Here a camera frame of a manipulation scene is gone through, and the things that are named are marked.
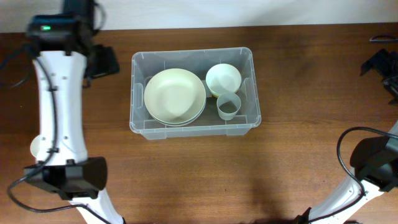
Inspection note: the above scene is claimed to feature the beige plate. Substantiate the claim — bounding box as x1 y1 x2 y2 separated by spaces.
144 68 206 126
150 102 207 128

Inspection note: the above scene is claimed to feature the white plastic cup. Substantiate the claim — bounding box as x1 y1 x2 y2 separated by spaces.
30 136 40 158

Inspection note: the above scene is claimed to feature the white plastic bowl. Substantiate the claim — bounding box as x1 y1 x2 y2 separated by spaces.
205 63 242 96

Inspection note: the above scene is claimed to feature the grey plastic cup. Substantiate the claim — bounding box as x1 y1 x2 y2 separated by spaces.
216 93 241 121

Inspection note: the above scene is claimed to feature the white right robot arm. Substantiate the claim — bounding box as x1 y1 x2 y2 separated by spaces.
293 124 397 224

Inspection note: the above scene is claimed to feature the clear plastic storage bin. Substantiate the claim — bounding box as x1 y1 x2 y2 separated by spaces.
129 47 262 140

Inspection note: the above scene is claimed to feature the black left camera cable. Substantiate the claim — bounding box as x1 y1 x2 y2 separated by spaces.
0 2 113 224

